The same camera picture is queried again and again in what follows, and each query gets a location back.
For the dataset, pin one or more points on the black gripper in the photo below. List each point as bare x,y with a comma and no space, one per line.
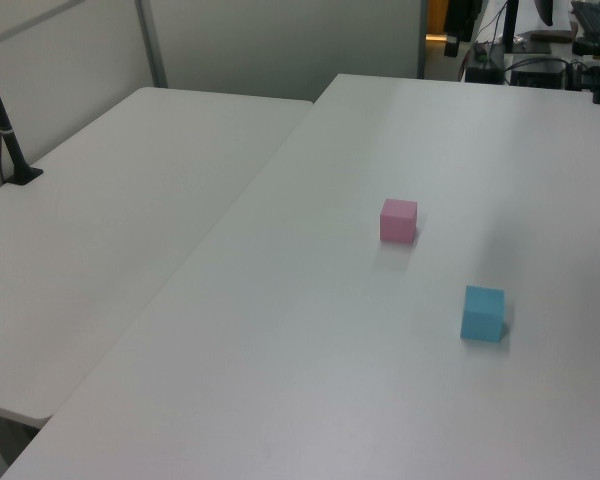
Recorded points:
462,14

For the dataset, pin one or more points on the blue foam cube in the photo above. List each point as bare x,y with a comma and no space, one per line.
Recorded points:
481,315

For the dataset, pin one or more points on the pink foam cube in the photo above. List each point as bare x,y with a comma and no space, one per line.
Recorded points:
398,221

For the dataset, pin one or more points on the orange wooden door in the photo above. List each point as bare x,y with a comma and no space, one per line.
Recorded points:
437,17

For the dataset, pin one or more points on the black box with green lights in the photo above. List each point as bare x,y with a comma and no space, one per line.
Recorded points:
484,65

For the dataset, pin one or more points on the black monitor stand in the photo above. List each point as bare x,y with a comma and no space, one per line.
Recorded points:
510,27

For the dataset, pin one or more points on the black flat electronics box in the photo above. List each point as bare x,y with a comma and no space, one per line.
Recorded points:
537,74

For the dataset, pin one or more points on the black desk device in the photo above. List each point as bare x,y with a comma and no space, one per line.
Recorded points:
587,47

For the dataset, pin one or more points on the black keyboard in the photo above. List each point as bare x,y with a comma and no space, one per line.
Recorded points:
592,17

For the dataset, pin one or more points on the white adjacent table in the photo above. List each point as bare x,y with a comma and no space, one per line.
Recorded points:
105,210

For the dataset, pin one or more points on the black pole stand with base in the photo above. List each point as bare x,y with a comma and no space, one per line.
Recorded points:
4,135

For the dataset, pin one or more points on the grey wall edge post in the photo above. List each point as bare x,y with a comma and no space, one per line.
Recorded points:
422,37

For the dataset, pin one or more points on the grey partition frame post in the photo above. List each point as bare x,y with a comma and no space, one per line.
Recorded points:
152,45

